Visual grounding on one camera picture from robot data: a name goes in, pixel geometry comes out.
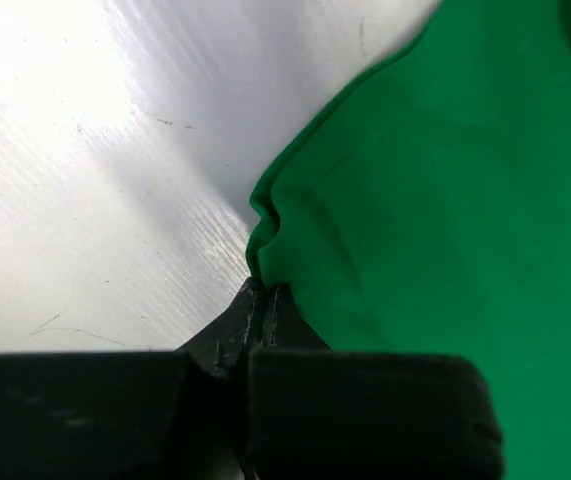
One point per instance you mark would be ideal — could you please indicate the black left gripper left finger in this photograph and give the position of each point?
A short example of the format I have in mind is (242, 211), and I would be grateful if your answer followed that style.
(168, 414)

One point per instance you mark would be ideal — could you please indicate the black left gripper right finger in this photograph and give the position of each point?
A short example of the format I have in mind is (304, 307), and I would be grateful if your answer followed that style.
(316, 413)

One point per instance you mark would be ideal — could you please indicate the green t shirt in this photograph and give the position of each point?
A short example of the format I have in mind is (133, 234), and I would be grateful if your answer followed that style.
(428, 208)

